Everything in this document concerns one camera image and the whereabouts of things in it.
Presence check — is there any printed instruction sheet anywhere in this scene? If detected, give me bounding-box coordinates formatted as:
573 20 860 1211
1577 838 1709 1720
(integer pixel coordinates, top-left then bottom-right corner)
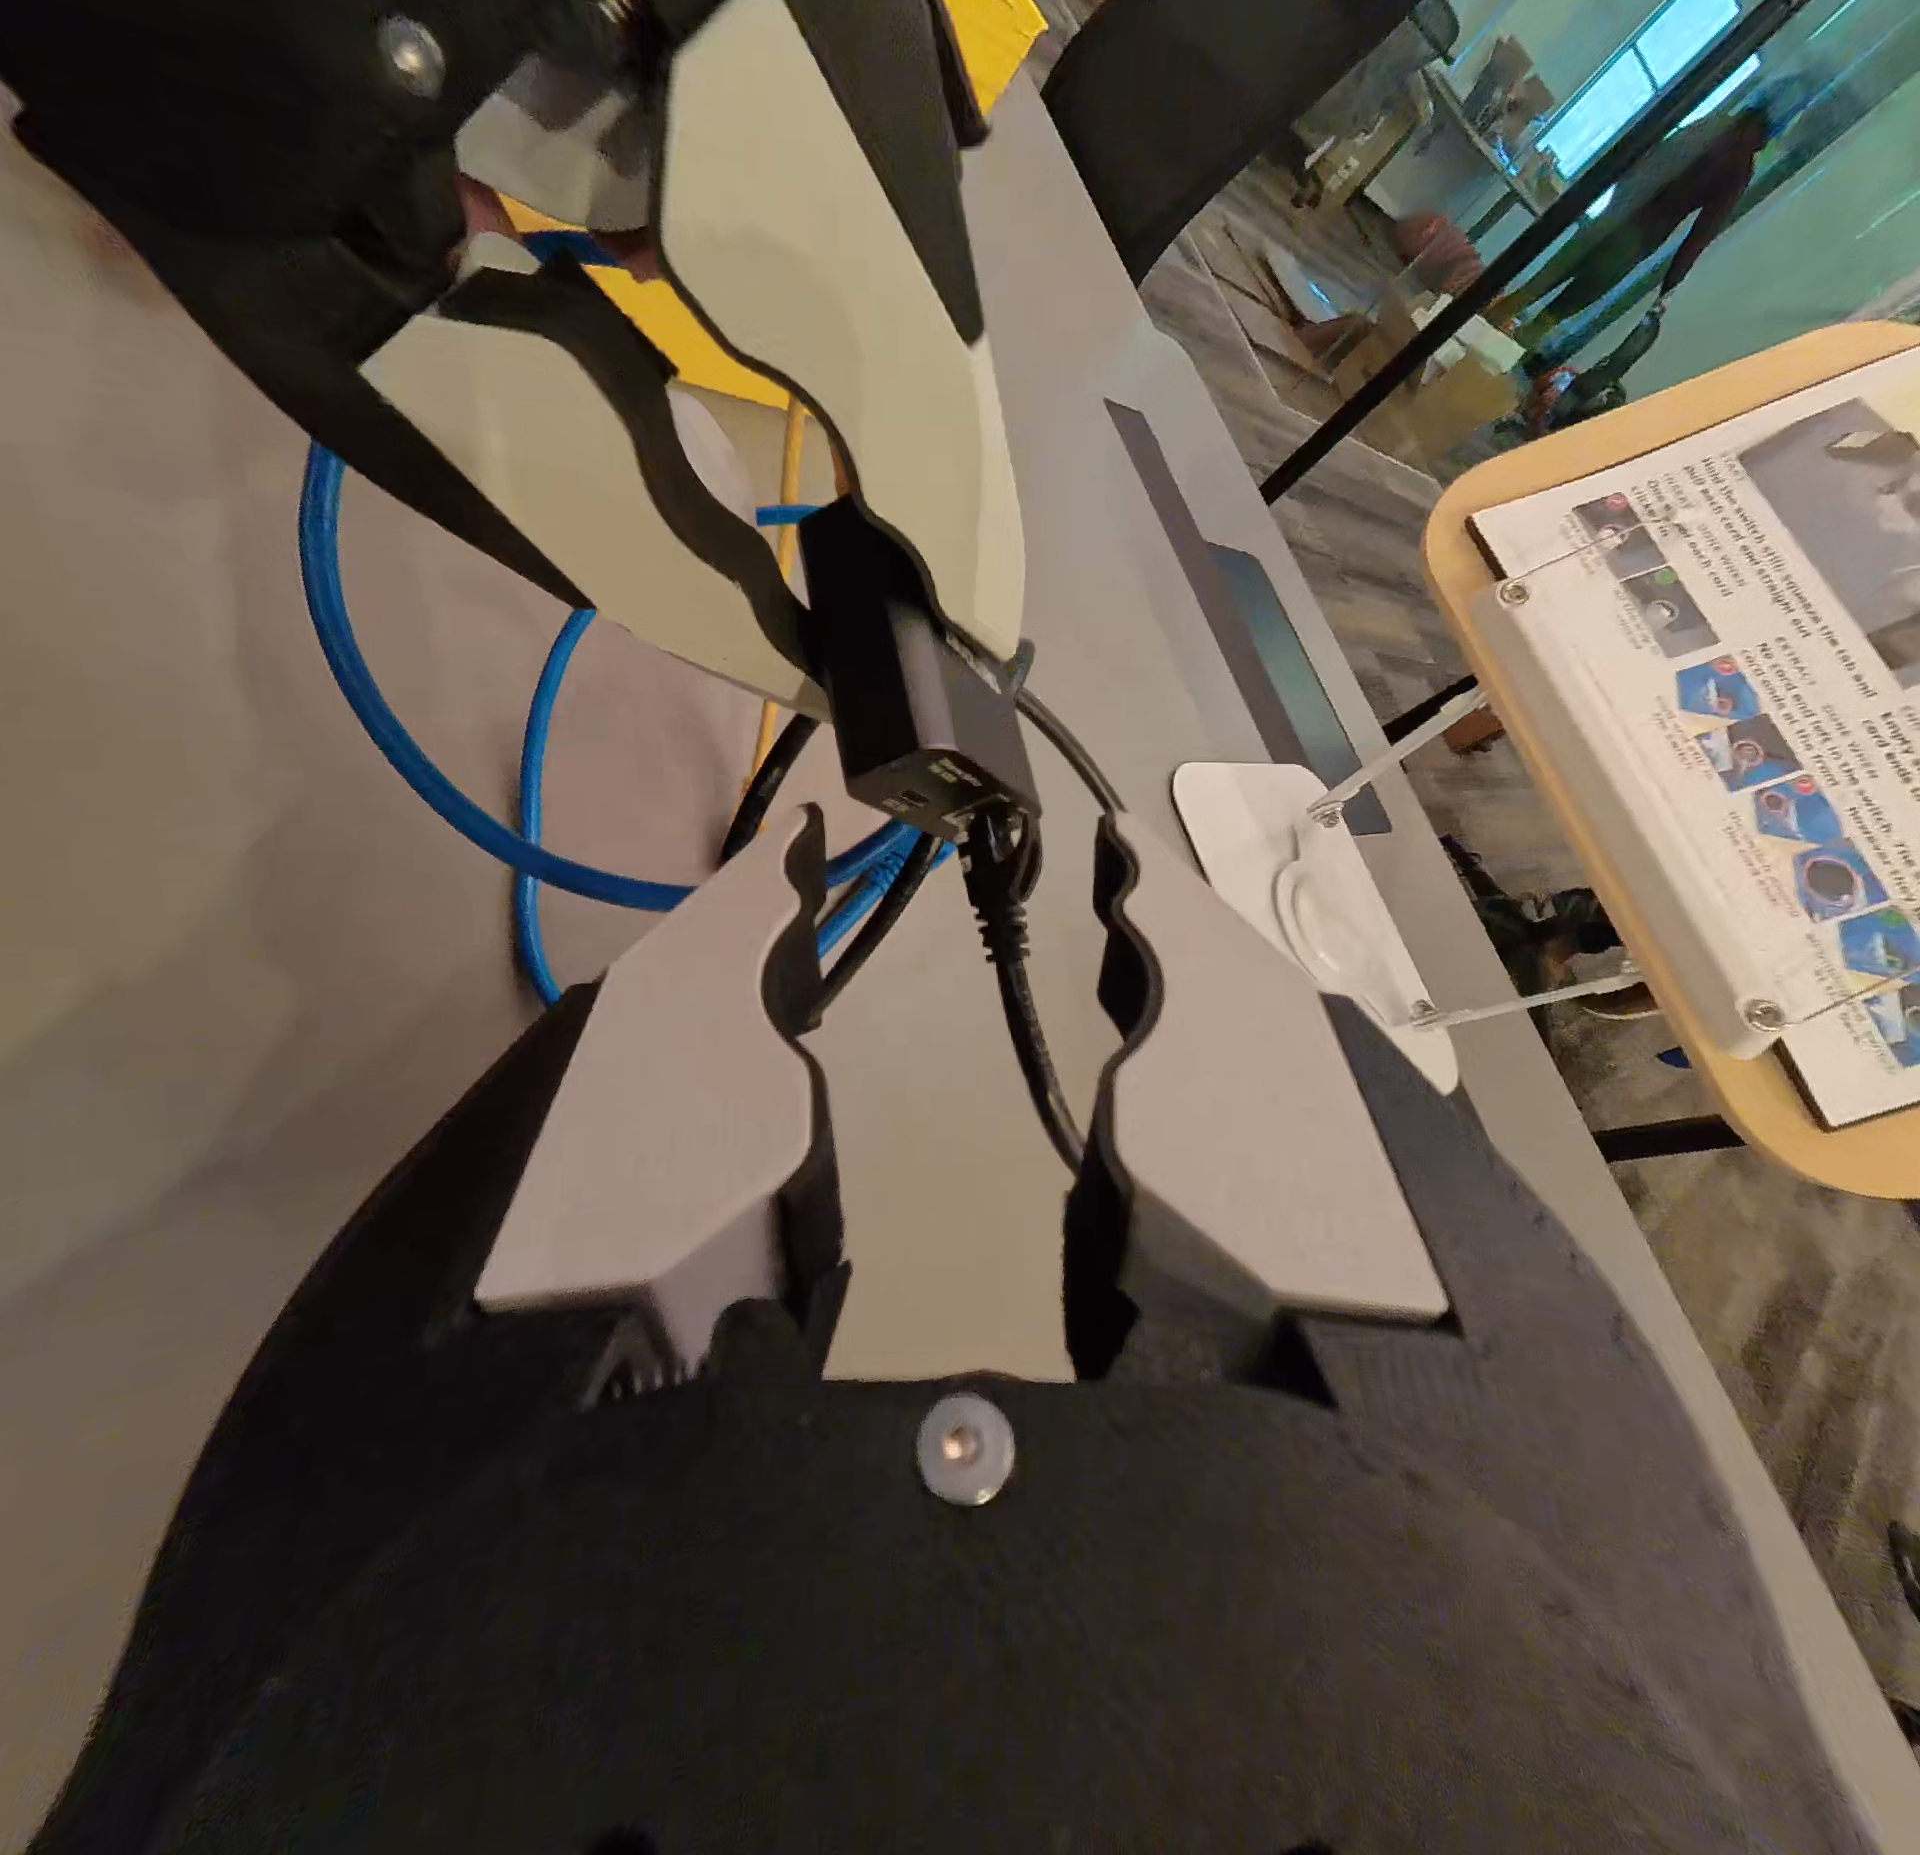
1463 383 1920 1127

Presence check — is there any black metal pole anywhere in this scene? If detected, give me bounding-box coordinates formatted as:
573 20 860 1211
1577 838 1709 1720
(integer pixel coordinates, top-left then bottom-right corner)
1257 0 1885 510

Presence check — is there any dark desk cable channel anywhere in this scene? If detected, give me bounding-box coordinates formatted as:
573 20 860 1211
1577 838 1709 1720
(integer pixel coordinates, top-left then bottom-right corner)
1104 398 1391 837

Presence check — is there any small black ethernet switch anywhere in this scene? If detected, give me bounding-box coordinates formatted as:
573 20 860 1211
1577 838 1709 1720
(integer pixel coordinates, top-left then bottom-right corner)
795 500 1046 840

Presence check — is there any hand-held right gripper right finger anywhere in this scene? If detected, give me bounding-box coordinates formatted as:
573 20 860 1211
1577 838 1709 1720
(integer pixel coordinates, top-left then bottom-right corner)
1064 815 1455 1384

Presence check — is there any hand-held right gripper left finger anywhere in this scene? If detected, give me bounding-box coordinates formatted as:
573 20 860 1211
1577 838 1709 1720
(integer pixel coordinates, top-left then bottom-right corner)
475 802 851 1380

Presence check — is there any black office chair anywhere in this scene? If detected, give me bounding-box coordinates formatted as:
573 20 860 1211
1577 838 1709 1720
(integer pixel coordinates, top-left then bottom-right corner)
1044 0 1478 284

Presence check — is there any black ethernet cable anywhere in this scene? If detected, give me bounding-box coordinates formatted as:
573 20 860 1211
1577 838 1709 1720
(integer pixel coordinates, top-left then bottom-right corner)
718 691 1130 1175

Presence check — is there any blue ethernet cable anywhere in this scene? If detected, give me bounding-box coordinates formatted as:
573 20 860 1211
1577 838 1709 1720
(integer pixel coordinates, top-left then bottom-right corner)
297 226 961 1008

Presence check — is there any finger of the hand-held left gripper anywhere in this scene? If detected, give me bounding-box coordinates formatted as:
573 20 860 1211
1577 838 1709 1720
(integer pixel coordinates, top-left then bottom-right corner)
645 0 1034 657
359 254 833 721

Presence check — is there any yellow ethernet cable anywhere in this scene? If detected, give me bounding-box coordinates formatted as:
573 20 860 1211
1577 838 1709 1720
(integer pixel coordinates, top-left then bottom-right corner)
748 392 843 784

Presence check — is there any yellow plastic bin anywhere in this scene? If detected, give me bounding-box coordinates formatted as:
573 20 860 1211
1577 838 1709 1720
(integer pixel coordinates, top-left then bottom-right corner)
487 0 1047 416

